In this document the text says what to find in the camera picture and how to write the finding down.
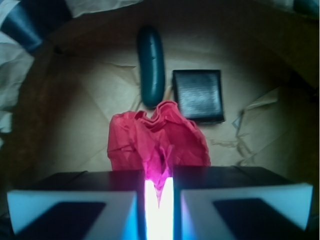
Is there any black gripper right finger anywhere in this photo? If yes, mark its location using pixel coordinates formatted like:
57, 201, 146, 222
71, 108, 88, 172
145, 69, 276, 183
173, 166, 313, 240

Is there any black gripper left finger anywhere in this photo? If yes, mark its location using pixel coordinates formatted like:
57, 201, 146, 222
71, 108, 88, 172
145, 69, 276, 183
7, 170, 146, 240

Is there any red paper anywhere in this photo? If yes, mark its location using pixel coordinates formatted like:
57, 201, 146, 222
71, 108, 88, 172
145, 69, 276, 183
107, 100, 211, 202

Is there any black square box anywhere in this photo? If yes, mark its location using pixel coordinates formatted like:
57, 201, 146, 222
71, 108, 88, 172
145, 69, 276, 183
172, 69, 225, 124

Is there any orange conch shell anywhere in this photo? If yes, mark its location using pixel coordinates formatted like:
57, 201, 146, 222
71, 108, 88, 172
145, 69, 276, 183
163, 86, 173, 101

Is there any dark green cucumber toy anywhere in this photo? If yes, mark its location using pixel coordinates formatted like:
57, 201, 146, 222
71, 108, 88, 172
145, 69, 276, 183
136, 25, 166, 109

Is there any brown paper bag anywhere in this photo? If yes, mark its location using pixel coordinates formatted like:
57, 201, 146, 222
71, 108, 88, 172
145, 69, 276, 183
0, 0, 320, 240

